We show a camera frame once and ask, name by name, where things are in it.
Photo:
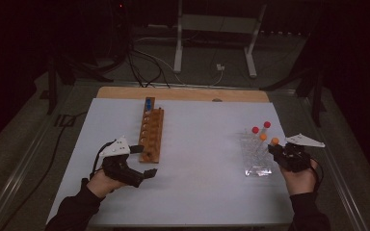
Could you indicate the clear plastic tube rack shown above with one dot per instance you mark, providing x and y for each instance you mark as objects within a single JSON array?
[{"x": 252, "y": 157}]

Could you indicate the wooden test tube rack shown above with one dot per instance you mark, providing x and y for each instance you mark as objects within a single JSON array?
[{"x": 155, "y": 131}]

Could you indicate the blue cap test tube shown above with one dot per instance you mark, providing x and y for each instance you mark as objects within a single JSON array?
[
  {"x": 148, "y": 107},
  {"x": 148, "y": 101}
]

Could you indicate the white table cover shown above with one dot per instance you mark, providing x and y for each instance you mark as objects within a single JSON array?
[{"x": 199, "y": 166}]

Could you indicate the orange cap test tube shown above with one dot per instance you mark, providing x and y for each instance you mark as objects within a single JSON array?
[
  {"x": 263, "y": 137},
  {"x": 274, "y": 141}
]

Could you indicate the white metal desk frame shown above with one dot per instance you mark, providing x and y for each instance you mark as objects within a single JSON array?
[{"x": 218, "y": 23}]

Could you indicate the person's right hand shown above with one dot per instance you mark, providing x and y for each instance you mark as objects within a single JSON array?
[{"x": 300, "y": 181}]

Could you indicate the black metal stand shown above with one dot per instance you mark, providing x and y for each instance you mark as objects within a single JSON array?
[
  {"x": 52, "y": 89},
  {"x": 316, "y": 96}
]

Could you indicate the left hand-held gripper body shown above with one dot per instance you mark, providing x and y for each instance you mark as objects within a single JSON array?
[{"x": 118, "y": 166}]

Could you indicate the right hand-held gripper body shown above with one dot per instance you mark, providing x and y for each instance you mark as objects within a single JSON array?
[{"x": 294, "y": 157}]

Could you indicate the aluminium frame rail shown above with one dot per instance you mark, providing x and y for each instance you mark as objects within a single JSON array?
[
  {"x": 337, "y": 173},
  {"x": 22, "y": 166},
  {"x": 205, "y": 86}
]

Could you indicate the red cap test tube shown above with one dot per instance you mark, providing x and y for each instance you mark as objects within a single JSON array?
[
  {"x": 267, "y": 124},
  {"x": 255, "y": 129}
]

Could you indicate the white plug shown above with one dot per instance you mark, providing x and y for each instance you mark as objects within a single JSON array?
[{"x": 220, "y": 67}]

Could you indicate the person's left hand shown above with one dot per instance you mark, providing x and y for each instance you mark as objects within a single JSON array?
[{"x": 101, "y": 184}]

